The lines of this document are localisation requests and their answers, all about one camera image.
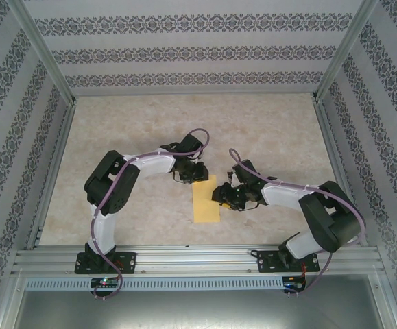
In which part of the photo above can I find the yellow cloth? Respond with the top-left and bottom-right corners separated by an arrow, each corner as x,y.
191,175 -> 235,224

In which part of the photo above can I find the grey metal panel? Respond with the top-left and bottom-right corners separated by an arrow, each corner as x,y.
11,289 -> 387,329

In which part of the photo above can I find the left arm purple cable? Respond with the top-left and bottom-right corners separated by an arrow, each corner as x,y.
91,128 -> 211,302

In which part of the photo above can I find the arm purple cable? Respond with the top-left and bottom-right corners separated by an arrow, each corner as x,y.
91,128 -> 211,302
228,148 -> 366,299

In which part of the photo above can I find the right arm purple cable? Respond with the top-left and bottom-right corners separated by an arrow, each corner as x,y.
228,148 -> 366,299

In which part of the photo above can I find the long aluminium mounting rail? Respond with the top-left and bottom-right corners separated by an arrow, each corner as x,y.
11,243 -> 386,275

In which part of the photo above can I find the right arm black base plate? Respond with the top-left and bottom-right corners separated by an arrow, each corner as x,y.
256,249 -> 320,274

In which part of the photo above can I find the slotted grey cable duct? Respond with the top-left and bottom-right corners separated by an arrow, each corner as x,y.
25,276 -> 285,291

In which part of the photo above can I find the aluminium side rail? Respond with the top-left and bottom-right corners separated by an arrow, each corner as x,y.
313,99 -> 369,247
25,101 -> 79,249

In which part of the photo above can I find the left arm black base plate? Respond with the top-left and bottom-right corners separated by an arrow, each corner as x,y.
74,252 -> 137,275

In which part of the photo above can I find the aluminium frame post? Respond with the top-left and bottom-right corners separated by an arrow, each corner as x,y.
11,0 -> 77,107
313,0 -> 381,102

